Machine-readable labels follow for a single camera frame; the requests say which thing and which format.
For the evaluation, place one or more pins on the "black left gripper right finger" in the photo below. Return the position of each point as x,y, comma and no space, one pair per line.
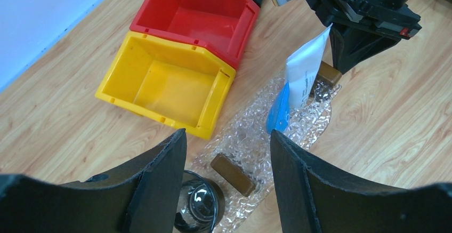
316,196

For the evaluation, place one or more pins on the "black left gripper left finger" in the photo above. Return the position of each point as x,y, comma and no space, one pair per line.
140,195

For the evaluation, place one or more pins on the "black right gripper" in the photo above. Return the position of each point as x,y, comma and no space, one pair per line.
364,28

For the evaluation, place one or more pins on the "white toothpaste tube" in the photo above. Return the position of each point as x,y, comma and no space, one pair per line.
302,68

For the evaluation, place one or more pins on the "clear textured toiletry holder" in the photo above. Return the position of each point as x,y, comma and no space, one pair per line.
241,151

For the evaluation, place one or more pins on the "blue toothpaste tube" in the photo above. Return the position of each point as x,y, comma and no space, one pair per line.
279,113

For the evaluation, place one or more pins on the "clear textured glass tray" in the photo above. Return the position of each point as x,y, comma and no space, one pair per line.
237,206

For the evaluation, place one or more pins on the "yellow plastic bin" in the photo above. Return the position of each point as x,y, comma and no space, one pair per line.
176,84

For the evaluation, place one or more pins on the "red plastic bin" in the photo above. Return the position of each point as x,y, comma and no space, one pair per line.
221,26

